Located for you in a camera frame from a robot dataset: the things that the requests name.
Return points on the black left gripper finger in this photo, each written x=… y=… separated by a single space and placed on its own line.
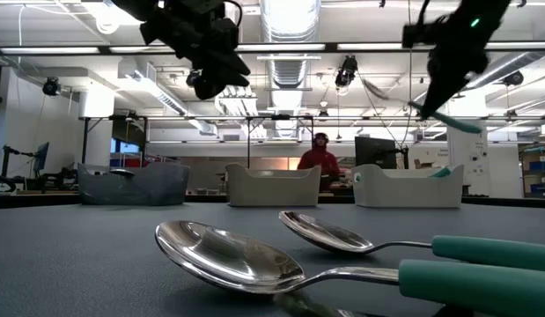
x=230 y=61
x=217 y=83

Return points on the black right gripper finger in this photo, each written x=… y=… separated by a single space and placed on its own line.
x=444 y=86

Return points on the black metal spoon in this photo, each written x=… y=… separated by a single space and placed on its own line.
x=121 y=172

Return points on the black background monitor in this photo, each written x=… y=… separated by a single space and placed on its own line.
x=375 y=153
x=41 y=156

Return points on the black overhead beam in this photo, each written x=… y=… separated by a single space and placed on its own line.
x=329 y=46

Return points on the white plastic bin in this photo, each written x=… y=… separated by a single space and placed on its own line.
x=404 y=191
x=272 y=189

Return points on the person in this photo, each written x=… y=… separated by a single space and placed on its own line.
x=318 y=160

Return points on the dark grey plastic bin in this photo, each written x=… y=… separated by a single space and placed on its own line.
x=135 y=189

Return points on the blue-grey table mat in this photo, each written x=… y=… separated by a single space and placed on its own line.
x=78 y=264

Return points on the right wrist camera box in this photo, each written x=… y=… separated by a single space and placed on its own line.
x=417 y=35

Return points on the black hanging camera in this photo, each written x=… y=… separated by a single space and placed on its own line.
x=513 y=78
x=51 y=86
x=346 y=72

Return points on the silver ventilation duct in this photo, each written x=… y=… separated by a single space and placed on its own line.
x=289 y=70

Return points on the black background table frame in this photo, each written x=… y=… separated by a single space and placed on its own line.
x=248 y=141

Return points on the black aluminium table frame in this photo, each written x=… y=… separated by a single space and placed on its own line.
x=206 y=199

